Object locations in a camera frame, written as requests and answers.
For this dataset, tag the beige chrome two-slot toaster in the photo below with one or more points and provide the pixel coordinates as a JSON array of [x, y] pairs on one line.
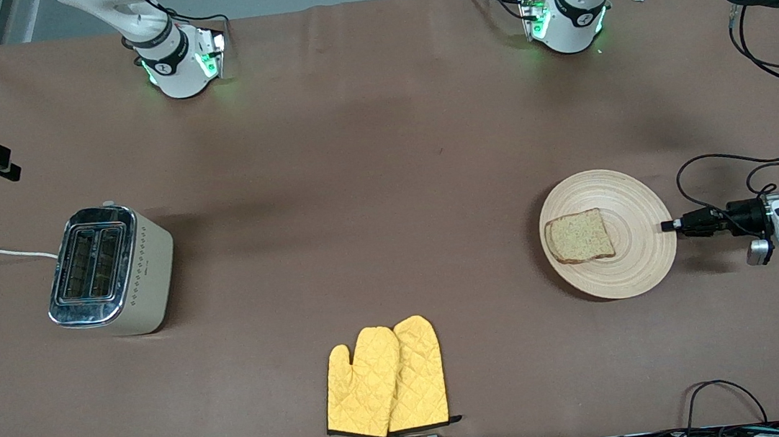
[[147, 287]]

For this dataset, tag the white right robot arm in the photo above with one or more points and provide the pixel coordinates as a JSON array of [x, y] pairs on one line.
[[175, 74]]

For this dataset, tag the yellow quilted oven mitt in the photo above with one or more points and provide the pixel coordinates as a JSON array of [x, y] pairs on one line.
[[421, 381], [364, 395]]

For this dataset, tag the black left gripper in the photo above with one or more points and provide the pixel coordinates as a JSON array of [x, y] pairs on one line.
[[746, 216]]

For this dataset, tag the round light wooden plate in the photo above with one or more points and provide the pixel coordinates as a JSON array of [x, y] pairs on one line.
[[635, 250]]

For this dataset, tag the brown bread toast slice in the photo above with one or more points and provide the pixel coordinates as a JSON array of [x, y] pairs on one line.
[[580, 237]]

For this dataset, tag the brown table cover cloth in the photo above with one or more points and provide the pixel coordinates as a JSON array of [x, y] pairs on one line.
[[392, 175]]

